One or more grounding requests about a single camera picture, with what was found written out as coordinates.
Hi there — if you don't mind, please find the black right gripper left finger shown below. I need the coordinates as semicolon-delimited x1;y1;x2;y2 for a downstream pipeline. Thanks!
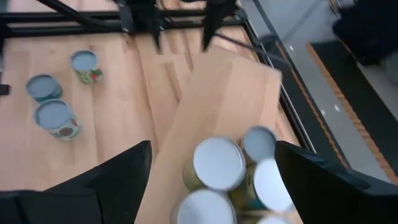
0;139;153;224

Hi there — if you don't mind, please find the tin can yellow blue label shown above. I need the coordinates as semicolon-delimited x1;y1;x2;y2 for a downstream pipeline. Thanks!
169;188;238;224
182;136;248;192
241;125;278;164

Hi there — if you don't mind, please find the wooden shelf black metal frame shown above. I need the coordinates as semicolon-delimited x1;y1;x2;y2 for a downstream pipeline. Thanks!
134;30;304;224

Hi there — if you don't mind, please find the black floor stand base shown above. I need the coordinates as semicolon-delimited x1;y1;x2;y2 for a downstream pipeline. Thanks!
332;0;398;66

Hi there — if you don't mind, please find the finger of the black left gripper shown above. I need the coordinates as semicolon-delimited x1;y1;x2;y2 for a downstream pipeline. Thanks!
119;0;164;52
201;0;241;52

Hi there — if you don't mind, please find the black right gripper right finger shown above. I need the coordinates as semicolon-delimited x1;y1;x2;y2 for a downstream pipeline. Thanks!
274;139;398;224

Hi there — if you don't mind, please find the black mat hazard stripe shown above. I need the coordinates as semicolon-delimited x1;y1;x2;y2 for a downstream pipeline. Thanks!
306;40;398;186
261;34;351;170

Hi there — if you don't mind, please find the tin can red green label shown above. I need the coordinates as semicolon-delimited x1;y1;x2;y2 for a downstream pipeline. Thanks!
69;49;103;85
33;98;83;142

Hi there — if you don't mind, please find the tin can teal label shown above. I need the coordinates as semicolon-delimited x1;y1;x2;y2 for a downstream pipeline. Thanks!
25;73;64;103

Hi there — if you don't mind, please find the tin can peaches fruit label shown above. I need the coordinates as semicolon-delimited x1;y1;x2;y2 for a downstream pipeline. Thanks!
228;157;295;214

